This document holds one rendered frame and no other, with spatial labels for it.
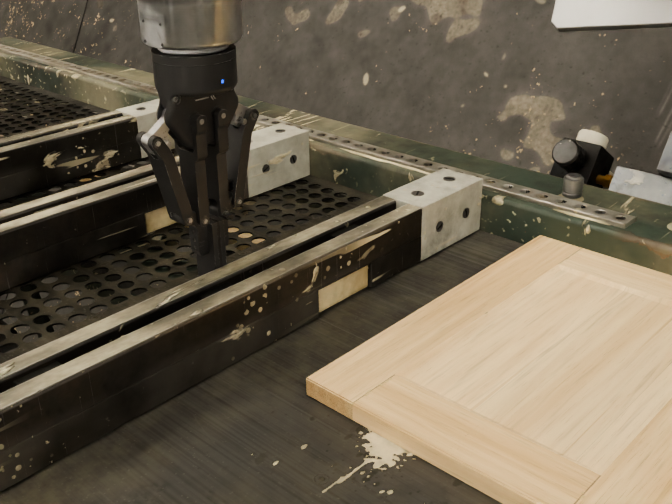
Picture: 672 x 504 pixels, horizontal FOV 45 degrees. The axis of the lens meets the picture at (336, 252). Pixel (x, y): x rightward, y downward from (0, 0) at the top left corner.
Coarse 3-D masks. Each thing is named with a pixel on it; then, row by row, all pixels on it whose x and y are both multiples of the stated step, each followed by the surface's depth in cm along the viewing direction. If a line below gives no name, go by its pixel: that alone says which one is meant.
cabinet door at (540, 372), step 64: (512, 256) 94; (576, 256) 94; (448, 320) 81; (512, 320) 82; (576, 320) 82; (640, 320) 82; (320, 384) 72; (384, 384) 72; (448, 384) 72; (512, 384) 72; (576, 384) 72; (640, 384) 72; (448, 448) 64; (512, 448) 64; (576, 448) 64; (640, 448) 64
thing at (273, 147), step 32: (288, 128) 122; (256, 160) 115; (288, 160) 120; (64, 192) 100; (96, 192) 102; (128, 192) 100; (160, 192) 104; (256, 192) 117; (0, 224) 91; (32, 224) 92; (64, 224) 95; (96, 224) 98; (128, 224) 102; (0, 256) 90; (32, 256) 93; (64, 256) 96; (0, 288) 91
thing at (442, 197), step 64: (448, 192) 98; (256, 256) 83; (320, 256) 83; (384, 256) 91; (128, 320) 72; (192, 320) 72; (256, 320) 79; (0, 384) 64; (64, 384) 64; (128, 384) 69; (192, 384) 75; (0, 448) 61; (64, 448) 66
